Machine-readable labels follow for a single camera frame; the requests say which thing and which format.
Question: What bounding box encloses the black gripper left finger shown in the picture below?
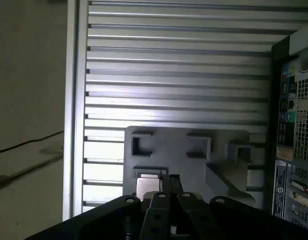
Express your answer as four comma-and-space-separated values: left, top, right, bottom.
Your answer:
26, 174, 172, 240

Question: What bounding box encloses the silver CPU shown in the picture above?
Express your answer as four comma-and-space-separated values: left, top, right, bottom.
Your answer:
135, 174, 162, 200

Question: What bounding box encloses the black PC case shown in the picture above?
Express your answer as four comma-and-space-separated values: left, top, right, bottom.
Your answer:
267, 24, 308, 232

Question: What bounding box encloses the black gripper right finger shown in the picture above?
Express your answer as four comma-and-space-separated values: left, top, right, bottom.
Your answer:
170, 174, 308, 240

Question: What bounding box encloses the grey parts rack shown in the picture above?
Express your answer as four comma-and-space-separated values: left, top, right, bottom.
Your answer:
121, 125, 257, 209

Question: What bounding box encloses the thin black floor cable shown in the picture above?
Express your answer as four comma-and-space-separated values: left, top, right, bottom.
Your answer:
0, 129, 65, 154

